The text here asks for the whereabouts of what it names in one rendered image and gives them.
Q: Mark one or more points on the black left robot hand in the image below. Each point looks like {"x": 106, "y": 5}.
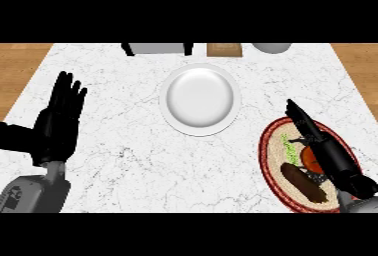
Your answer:
{"x": 57, "y": 126}

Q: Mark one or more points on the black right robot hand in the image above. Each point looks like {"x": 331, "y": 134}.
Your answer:
{"x": 326, "y": 146}

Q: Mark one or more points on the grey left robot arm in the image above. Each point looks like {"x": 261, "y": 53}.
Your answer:
{"x": 35, "y": 193}

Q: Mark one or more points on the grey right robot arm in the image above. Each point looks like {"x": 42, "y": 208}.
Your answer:
{"x": 358, "y": 203}

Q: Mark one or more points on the red tomato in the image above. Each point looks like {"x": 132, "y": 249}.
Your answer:
{"x": 312, "y": 160}

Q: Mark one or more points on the round red-rimmed woven placemat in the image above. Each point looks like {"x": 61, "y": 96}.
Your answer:
{"x": 281, "y": 156}

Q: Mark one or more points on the white oval plate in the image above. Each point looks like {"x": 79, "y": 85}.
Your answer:
{"x": 200, "y": 99}

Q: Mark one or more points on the grey round container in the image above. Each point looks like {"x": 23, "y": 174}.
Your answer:
{"x": 272, "y": 47}

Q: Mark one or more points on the brown wooden box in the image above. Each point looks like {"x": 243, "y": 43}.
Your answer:
{"x": 225, "y": 49}

